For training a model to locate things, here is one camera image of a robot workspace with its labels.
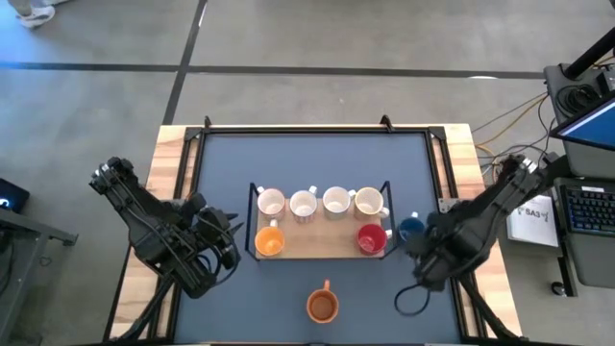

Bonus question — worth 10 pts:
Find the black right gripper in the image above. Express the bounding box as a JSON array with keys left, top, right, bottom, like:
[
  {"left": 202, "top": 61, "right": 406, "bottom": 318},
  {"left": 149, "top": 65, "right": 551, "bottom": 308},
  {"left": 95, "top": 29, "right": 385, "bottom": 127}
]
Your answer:
[{"left": 406, "top": 210, "right": 455, "bottom": 260}]

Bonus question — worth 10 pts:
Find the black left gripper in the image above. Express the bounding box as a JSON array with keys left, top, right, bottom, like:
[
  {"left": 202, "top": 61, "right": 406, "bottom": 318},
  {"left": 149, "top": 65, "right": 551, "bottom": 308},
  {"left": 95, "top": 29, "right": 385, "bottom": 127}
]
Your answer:
[{"left": 189, "top": 191, "right": 245, "bottom": 270}]

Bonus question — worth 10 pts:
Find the blue mug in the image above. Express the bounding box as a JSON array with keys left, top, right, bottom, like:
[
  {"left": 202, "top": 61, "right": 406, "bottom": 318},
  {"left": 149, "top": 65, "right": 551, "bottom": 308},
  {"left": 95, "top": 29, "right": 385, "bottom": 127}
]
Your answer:
[{"left": 397, "top": 210, "right": 428, "bottom": 245}]

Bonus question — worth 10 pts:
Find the white floral mug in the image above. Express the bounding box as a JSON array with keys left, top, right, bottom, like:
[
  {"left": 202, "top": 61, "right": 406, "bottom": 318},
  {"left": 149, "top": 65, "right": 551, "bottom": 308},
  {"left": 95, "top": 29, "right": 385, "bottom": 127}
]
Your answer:
[{"left": 255, "top": 185, "right": 288, "bottom": 221}]

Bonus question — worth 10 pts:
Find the red mug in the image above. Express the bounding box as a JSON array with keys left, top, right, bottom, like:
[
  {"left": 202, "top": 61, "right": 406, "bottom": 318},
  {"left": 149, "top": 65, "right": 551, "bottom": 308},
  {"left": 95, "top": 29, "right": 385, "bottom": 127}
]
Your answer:
[{"left": 356, "top": 223, "right": 394, "bottom": 256}]

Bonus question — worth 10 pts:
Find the grey diamond pattern mug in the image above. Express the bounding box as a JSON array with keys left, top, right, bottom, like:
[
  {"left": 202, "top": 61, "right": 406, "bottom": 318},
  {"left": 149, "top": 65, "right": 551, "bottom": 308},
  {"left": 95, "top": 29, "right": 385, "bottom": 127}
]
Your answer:
[{"left": 287, "top": 185, "right": 320, "bottom": 224}]

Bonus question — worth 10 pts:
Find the white green pattern mug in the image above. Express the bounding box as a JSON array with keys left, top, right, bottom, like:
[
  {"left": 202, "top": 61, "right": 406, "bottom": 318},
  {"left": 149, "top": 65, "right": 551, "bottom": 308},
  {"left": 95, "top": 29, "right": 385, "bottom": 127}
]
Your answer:
[{"left": 321, "top": 185, "right": 357, "bottom": 220}]

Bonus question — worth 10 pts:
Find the brown faceted mug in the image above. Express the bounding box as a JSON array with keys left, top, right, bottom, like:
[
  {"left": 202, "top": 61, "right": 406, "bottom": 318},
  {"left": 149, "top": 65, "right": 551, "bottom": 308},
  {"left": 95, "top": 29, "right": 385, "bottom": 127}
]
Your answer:
[{"left": 306, "top": 278, "right": 340, "bottom": 325}]

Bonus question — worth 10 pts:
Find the bright orange mug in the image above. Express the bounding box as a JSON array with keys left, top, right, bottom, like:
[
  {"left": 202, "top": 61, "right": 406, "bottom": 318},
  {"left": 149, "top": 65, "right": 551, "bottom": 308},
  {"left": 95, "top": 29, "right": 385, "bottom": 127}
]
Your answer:
[{"left": 253, "top": 218, "right": 286, "bottom": 259}]

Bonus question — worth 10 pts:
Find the beige mug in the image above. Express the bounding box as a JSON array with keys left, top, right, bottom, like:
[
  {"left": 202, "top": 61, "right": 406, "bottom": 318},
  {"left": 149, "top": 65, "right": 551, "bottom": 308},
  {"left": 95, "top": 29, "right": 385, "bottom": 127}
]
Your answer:
[{"left": 354, "top": 185, "right": 391, "bottom": 221}]

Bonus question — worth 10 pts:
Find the black metal rack wood shelf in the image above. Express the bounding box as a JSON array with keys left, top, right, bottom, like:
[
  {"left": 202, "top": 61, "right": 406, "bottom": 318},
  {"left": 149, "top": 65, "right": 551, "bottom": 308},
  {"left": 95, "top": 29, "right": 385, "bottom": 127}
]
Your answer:
[{"left": 243, "top": 180, "right": 400, "bottom": 263}]

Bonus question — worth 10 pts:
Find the dark grey-blue table mat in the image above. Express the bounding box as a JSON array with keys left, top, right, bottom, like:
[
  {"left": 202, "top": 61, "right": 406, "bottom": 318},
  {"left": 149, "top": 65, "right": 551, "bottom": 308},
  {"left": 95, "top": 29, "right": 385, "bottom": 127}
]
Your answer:
[{"left": 172, "top": 132, "right": 462, "bottom": 345}]

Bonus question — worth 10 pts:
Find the white SA3 paper sheet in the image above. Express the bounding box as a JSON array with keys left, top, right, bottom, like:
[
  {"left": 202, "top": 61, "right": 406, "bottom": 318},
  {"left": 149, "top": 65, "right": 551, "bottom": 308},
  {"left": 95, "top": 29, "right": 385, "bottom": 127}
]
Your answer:
[{"left": 505, "top": 194, "right": 561, "bottom": 249}]

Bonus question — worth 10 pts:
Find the black backlit keyboard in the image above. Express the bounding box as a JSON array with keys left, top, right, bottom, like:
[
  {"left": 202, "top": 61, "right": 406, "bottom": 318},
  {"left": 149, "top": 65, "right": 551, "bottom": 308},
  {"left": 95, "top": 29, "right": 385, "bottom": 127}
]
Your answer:
[{"left": 559, "top": 185, "right": 615, "bottom": 236}]

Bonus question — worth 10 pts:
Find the grey equipment cart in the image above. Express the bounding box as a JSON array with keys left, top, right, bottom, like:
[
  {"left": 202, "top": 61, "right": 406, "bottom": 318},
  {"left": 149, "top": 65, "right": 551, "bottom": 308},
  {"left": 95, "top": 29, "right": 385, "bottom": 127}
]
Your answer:
[{"left": 542, "top": 62, "right": 615, "bottom": 289}]

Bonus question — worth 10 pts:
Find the blue screen monitor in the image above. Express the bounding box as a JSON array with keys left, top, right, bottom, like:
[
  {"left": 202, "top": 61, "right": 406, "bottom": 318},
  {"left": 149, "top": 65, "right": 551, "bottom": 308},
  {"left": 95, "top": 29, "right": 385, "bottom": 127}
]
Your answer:
[{"left": 550, "top": 93, "right": 615, "bottom": 153}]

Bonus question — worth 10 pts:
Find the grey metal side table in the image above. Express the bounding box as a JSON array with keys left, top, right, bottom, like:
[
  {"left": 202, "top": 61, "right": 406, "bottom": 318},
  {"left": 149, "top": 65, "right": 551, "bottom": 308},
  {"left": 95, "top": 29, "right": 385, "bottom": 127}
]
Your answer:
[{"left": 0, "top": 209, "right": 79, "bottom": 346}]

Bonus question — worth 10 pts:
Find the black device blue light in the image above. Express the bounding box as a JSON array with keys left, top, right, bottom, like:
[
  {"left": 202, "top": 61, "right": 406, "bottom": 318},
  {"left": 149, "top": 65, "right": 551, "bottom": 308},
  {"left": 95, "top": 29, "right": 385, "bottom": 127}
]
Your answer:
[{"left": 0, "top": 177, "right": 31, "bottom": 215}]

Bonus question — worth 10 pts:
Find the black pole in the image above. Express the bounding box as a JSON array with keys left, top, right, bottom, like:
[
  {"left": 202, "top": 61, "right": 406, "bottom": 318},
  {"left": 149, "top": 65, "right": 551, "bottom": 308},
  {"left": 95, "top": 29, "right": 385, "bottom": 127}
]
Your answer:
[{"left": 562, "top": 28, "right": 615, "bottom": 81}]

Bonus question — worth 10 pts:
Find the person's shoe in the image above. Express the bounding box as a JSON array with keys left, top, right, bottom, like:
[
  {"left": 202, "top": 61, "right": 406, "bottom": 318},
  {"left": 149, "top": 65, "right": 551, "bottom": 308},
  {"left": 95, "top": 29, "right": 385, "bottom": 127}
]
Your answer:
[{"left": 16, "top": 3, "right": 57, "bottom": 29}]

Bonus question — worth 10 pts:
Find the person's leg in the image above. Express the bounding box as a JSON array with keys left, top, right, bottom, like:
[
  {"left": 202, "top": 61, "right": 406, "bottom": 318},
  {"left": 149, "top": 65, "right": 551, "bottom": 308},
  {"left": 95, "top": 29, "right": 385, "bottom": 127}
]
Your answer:
[{"left": 7, "top": 0, "right": 49, "bottom": 15}]

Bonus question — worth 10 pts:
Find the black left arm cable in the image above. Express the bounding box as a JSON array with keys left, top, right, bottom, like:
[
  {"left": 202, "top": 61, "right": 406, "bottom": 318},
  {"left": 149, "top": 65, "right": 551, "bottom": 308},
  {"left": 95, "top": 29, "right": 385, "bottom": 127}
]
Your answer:
[{"left": 201, "top": 225, "right": 241, "bottom": 289}]

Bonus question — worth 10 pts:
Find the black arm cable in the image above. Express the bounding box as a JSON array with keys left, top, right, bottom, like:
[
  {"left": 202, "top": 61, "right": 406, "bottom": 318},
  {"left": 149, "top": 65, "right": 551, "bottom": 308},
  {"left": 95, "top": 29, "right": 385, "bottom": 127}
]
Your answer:
[
  {"left": 201, "top": 225, "right": 241, "bottom": 289},
  {"left": 393, "top": 281, "right": 433, "bottom": 318}
]

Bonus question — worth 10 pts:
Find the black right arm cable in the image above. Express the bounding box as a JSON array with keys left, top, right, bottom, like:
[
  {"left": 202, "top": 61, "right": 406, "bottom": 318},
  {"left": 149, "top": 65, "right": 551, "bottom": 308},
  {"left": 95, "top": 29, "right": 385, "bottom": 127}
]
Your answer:
[{"left": 393, "top": 281, "right": 433, "bottom": 318}]

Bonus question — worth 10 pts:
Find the black metal table frame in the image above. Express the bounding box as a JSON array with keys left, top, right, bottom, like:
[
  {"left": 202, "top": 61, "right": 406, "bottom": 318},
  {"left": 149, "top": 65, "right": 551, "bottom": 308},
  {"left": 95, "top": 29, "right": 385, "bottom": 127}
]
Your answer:
[{"left": 103, "top": 113, "right": 528, "bottom": 346}]

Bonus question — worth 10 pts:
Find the yellow floor cable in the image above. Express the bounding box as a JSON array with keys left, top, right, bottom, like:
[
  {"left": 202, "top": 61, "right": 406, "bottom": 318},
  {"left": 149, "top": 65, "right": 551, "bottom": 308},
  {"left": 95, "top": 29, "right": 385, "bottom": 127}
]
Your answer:
[{"left": 475, "top": 93, "right": 552, "bottom": 167}]

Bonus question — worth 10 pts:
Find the coiled black cable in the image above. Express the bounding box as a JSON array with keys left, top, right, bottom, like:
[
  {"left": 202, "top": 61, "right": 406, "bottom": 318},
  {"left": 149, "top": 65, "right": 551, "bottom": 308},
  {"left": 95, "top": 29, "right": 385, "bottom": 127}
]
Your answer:
[{"left": 556, "top": 84, "right": 602, "bottom": 114}]

